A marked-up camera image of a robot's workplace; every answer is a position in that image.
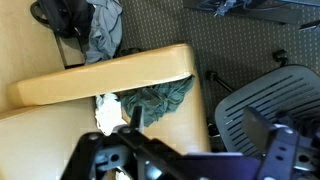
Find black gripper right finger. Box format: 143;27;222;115
241;106;300;180

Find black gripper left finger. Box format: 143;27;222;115
116;105;148;141

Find black cloth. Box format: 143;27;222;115
118;75;196;128

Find white crumpled cloth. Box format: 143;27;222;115
94;93;125;137

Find black office chair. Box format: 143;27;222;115
204;49;320;159

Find grey blue jacket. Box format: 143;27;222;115
84;0;124;65

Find black floor stand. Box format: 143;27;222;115
183;0;320;33

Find black bag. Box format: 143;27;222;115
29;0;96;38

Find blue crumpled fabric piece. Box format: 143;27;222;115
213;0;253;17

